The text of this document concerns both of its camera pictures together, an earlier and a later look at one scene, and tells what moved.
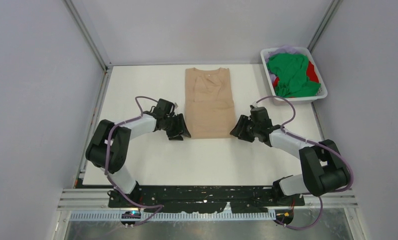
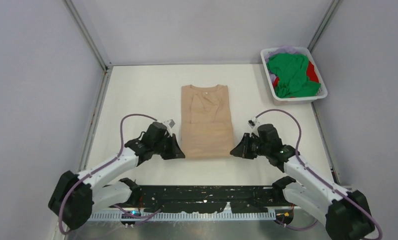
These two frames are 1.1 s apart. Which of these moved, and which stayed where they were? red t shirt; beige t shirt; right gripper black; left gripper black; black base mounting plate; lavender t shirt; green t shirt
Moved: beige t shirt; left gripper black; right gripper black
Stayed: lavender t shirt; red t shirt; black base mounting plate; green t shirt
